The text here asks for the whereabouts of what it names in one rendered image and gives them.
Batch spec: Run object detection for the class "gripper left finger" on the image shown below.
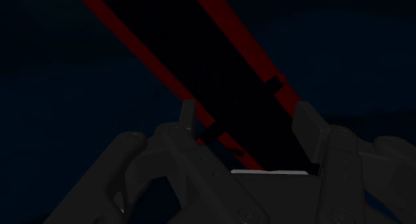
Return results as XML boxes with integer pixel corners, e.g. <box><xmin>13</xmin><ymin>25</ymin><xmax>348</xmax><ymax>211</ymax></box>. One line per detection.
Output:
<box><xmin>42</xmin><ymin>99</ymin><xmax>271</xmax><ymax>224</ymax></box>

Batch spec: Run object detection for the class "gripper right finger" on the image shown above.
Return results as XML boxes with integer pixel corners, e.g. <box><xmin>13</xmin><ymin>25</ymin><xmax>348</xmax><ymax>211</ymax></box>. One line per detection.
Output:
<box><xmin>291</xmin><ymin>101</ymin><xmax>416</xmax><ymax>224</ymax></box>

